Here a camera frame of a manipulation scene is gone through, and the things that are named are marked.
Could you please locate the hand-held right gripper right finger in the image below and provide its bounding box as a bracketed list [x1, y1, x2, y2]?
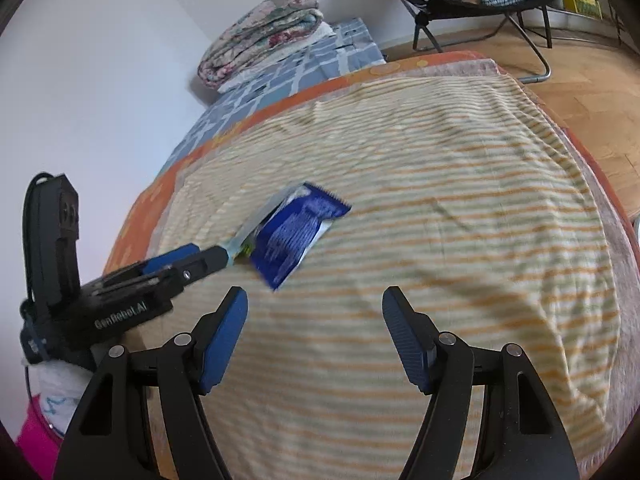
[381, 286, 581, 480]

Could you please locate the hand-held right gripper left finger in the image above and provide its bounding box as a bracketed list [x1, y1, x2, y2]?
[54, 286, 249, 480]

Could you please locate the striped fringed towel blanket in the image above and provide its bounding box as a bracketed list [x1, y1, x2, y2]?
[145, 74, 623, 480]

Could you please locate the black folding chair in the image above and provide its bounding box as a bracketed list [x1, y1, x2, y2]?
[367, 0, 558, 83]

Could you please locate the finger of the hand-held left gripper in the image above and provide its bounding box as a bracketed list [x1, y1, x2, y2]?
[150, 246, 232, 290]
[102, 243, 201, 286]

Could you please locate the blue snack wrapper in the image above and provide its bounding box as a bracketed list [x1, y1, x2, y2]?
[231, 181, 353, 291]

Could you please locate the blue plaid bedsheet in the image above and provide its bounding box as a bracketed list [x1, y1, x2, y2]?
[162, 16, 387, 176]

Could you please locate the folded floral quilt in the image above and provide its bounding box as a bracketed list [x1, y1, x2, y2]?
[197, 0, 325, 88]

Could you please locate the white cloth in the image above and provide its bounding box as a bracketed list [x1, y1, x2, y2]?
[22, 357, 96, 436]

